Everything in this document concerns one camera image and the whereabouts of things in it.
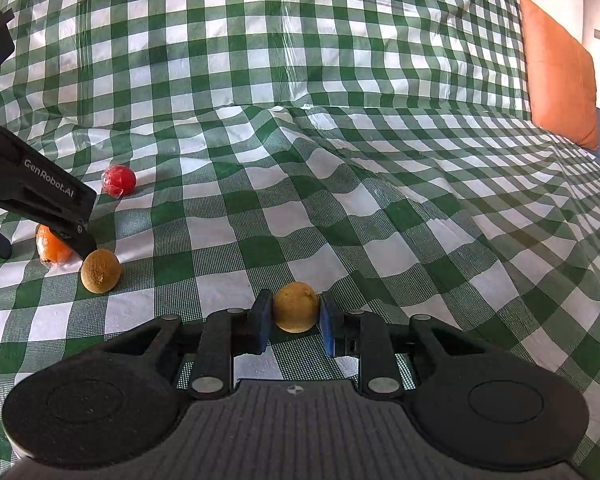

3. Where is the red plum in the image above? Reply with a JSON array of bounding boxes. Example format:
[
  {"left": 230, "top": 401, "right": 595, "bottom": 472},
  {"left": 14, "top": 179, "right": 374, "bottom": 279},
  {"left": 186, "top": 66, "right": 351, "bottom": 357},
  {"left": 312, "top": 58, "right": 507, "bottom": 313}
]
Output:
[{"left": 102, "top": 163, "right": 137, "bottom": 198}]

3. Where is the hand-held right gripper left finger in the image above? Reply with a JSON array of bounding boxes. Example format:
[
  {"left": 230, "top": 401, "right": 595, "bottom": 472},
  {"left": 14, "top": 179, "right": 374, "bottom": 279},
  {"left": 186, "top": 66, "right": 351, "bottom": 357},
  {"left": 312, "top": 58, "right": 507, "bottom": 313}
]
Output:
[{"left": 105, "top": 289, "right": 273, "bottom": 395}]

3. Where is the orange cushion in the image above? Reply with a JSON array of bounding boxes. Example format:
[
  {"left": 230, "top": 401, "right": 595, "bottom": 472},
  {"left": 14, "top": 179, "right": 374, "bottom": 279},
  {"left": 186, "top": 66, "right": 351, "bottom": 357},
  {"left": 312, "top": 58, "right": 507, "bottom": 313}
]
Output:
[{"left": 519, "top": 0, "right": 600, "bottom": 151}]

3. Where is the brown kiwi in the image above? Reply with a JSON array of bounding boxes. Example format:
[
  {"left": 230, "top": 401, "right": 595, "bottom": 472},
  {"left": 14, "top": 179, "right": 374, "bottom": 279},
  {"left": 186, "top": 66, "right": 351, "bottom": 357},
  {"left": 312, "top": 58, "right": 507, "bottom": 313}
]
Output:
[
  {"left": 272, "top": 282, "right": 321, "bottom": 334},
  {"left": 80, "top": 248, "right": 122, "bottom": 294}
]

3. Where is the mandarin orange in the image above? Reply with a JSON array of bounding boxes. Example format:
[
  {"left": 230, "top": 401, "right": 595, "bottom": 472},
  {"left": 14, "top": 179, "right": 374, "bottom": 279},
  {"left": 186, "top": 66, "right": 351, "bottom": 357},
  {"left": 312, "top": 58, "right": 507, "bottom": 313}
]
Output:
[{"left": 35, "top": 224, "right": 76, "bottom": 266}]

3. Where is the green white checkered cloth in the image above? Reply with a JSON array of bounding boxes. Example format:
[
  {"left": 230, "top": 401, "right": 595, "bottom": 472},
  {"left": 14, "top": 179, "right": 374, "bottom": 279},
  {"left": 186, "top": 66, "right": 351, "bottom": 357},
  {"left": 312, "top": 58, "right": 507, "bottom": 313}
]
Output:
[{"left": 0, "top": 0, "right": 600, "bottom": 466}]

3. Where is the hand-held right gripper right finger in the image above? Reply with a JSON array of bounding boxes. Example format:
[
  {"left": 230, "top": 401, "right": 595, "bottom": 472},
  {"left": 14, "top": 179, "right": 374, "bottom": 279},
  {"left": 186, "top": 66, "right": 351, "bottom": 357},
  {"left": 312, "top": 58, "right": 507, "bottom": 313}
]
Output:
[{"left": 320, "top": 291, "right": 486, "bottom": 395}]

